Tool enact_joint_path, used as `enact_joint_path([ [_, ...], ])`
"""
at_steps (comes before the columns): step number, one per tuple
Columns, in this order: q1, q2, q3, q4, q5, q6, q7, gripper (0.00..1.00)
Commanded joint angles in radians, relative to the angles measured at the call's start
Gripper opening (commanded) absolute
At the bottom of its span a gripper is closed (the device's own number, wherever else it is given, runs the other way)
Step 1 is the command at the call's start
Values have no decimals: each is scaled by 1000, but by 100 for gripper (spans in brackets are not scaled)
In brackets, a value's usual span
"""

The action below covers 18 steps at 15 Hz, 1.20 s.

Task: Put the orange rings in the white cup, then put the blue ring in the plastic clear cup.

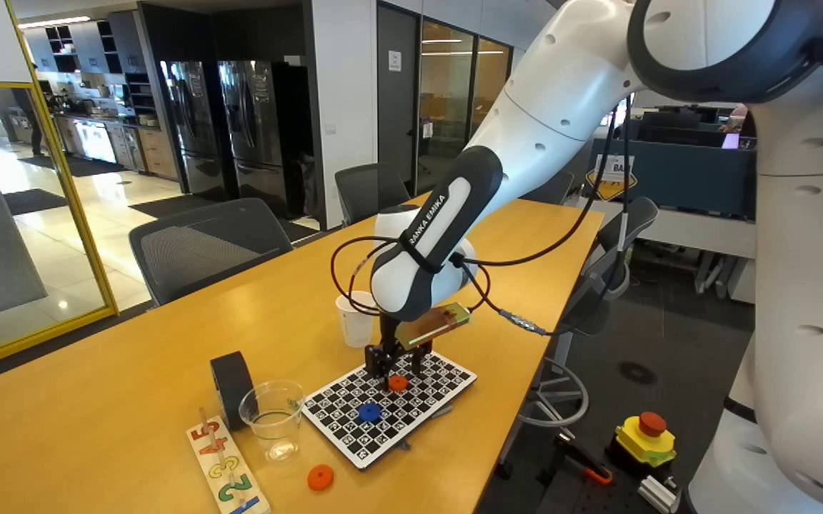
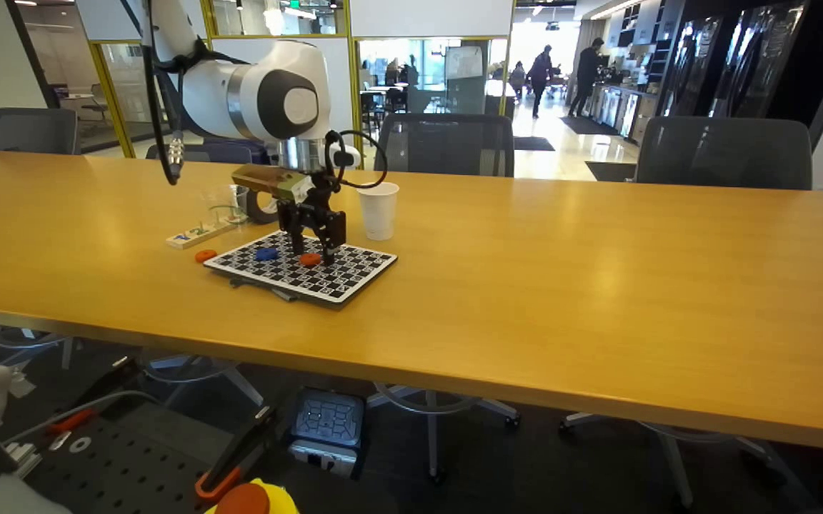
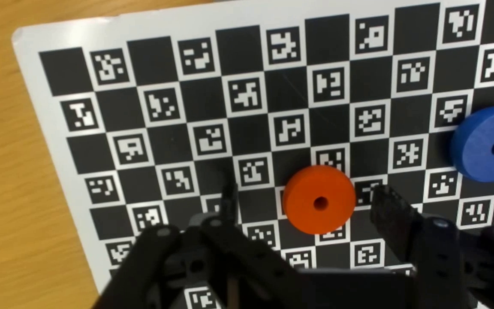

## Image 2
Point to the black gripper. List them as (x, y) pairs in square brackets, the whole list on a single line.
[(316, 206)]

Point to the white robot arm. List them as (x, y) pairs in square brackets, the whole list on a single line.
[(240, 95)]

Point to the white cup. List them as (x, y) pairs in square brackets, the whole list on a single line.
[(379, 213)]

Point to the black white calibration checkerboard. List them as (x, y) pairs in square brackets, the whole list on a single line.
[(334, 273)]

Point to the black tape roll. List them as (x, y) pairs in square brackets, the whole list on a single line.
[(260, 204)]

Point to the wooden number puzzle board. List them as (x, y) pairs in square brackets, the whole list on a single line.
[(197, 232)]

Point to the gray office chair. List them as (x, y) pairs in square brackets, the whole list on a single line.
[(450, 145), (727, 153), (440, 410), (28, 129)]

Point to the floor power box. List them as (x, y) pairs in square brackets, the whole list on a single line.
[(327, 430)]

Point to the black orange clamp tool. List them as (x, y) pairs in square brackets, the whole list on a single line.
[(234, 459)]

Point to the yellow red emergency stop button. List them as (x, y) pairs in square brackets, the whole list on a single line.
[(254, 499)]

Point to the person in dark clothes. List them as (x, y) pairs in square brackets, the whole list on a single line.
[(541, 82), (586, 75)]

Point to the black perforated plate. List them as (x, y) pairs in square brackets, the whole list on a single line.
[(127, 459)]

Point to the office chair base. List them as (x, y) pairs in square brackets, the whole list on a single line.
[(679, 459)]

